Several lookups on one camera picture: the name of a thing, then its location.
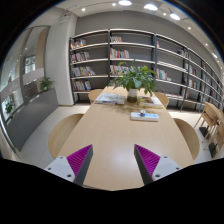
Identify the wooden chairs at right edge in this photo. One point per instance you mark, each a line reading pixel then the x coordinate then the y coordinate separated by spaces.
pixel 211 118

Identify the small plant by window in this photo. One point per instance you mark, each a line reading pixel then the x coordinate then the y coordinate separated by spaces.
pixel 46 84

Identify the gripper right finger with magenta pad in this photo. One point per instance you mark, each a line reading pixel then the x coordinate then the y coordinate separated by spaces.
pixel 152 166

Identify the wooden chair near right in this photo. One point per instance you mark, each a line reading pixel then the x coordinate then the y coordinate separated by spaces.
pixel 190 136

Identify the wooden chair far left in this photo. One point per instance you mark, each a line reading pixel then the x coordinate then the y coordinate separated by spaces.
pixel 93 94

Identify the wooden chair far right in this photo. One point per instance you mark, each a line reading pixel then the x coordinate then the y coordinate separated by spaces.
pixel 163 99

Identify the stack of books right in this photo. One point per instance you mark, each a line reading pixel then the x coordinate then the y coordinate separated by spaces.
pixel 149 102

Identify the large grey bookshelf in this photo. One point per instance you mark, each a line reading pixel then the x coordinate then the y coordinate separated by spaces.
pixel 186 78

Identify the green potted plant white pot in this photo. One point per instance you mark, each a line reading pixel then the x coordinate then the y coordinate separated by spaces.
pixel 133 79

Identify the long wooden table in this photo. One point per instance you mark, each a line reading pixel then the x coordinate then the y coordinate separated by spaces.
pixel 113 134

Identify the stack of magazines left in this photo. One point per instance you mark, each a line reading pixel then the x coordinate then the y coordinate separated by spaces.
pixel 107 98

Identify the wooden chair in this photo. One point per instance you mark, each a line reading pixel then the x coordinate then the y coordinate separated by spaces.
pixel 163 99
pixel 190 136
pixel 61 132
pixel 93 94

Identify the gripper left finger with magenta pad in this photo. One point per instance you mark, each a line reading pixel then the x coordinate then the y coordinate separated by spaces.
pixel 74 167

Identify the wooden chair near left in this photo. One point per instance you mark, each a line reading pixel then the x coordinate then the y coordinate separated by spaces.
pixel 61 132

